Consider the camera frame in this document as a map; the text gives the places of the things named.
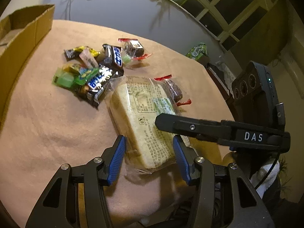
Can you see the green snack bag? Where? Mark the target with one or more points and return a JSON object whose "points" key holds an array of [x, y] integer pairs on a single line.
{"points": [[198, 51]]}

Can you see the dark cake clear red wrapper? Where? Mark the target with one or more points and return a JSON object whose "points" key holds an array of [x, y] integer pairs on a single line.
{"points": [[132, 49]]}

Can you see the dark brownie red-edged wrapper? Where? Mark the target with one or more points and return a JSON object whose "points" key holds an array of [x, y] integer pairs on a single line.
{"points": [[174, 90]]}

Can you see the green candy clear wrapper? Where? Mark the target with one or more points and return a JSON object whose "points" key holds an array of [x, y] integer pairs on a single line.
{"points": [[128, 61]]}

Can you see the black yellow snack packet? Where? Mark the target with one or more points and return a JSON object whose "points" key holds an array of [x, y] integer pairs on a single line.
{"points": [[76, 51]]}

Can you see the pink candy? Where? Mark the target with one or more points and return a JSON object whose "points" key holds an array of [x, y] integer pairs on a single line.
{"points": [[88, 59]]}

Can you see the green jelly cup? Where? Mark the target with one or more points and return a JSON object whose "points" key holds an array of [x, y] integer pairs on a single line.
{"points": [[63, 78]]}

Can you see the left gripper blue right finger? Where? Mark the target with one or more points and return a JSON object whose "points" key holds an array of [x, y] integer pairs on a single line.
{"points": [[185, 158]]}

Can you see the packaged sliced bread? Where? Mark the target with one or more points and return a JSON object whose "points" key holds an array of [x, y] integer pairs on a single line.
{"points": [[134, 103]]}

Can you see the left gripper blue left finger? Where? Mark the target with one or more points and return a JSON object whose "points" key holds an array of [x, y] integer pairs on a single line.
{"points": [[112, 161]]}

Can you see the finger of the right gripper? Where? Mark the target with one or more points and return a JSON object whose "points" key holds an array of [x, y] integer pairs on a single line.
{"points": [[202, 130]]}

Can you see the brown cardboard box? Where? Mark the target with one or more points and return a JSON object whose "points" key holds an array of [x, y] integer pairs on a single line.
{"points": [[21, 31]]}

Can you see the blue white chocolate bar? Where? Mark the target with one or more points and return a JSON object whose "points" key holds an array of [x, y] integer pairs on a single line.
{"points": [[113, 58]]}

